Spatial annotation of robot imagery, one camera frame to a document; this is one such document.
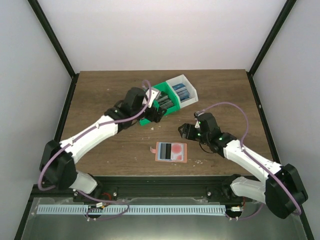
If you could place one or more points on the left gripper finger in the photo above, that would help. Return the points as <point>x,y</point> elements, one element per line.
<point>156,118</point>
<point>160,111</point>

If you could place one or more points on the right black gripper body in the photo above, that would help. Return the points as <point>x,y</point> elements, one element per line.
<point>204,137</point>

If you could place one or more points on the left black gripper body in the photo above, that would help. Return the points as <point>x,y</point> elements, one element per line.
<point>154,110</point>

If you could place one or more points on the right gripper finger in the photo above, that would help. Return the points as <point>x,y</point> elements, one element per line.
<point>185,135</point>
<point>185,127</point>

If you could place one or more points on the pink leather card holder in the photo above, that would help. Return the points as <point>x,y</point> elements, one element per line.
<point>156,152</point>

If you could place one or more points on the black credit card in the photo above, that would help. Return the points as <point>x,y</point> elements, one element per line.
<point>165,151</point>

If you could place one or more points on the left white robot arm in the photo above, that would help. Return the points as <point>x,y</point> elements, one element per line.
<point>59,159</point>

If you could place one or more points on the black card stack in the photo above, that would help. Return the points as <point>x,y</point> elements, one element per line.
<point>164,101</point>

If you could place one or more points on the blue card stack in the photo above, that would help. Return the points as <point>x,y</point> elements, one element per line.
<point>182,91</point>

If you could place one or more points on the left green bin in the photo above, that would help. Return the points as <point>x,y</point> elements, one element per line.
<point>144,122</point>

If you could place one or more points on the green bin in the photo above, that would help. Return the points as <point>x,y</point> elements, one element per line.
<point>172,99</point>
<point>144,122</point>

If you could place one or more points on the middle green bin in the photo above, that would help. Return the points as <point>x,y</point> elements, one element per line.
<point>172,99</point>

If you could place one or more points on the white bin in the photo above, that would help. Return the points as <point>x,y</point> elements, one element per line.
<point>193,92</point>

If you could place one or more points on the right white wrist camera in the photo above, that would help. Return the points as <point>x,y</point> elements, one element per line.
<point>197,114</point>

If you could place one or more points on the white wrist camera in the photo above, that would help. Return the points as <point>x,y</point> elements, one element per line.
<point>150,95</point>
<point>197,114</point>

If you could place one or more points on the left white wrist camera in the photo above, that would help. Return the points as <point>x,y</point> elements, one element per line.
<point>150,95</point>

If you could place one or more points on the black aluminium front rail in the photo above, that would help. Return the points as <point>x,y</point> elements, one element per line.
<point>214,188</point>

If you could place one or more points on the light blue cable duct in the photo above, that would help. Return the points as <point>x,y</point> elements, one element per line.
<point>113,210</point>

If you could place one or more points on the right black frame post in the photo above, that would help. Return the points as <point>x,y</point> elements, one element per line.
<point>276,27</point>

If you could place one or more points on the black frame post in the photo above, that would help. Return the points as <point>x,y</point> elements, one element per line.
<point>276,27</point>
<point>43,20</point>

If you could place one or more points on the left black frame post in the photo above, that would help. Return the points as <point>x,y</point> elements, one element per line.
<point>43,20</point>

